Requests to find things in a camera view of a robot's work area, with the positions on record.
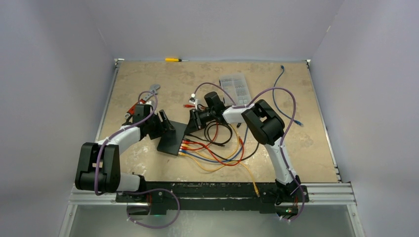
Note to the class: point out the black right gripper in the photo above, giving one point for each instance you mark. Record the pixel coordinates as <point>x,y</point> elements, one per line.
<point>195,122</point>

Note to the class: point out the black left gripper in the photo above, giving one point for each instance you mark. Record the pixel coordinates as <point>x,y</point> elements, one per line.
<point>162,127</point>

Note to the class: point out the black network switch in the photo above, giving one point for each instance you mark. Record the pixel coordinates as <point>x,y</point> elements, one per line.
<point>170,142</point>

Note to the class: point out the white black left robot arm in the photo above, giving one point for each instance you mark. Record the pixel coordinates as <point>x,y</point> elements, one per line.
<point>99,167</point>

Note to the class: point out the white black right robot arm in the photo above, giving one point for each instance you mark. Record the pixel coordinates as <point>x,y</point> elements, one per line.
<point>265,125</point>

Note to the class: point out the clear plastic parts box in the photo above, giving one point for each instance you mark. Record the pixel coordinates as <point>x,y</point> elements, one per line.
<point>236,86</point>

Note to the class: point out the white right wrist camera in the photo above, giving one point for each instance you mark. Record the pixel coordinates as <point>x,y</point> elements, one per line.
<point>194,101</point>

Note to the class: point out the red handled adjustable wrench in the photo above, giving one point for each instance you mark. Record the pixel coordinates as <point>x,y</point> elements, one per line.
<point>143,99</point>

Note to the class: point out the yellow handled screwdriver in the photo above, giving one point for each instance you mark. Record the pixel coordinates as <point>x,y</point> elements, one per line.
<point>175,60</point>

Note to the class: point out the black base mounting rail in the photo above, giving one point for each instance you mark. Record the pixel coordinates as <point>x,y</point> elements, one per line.
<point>264,197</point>

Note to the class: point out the aluminium frame rail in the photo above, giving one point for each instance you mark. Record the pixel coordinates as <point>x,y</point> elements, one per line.
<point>319,194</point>

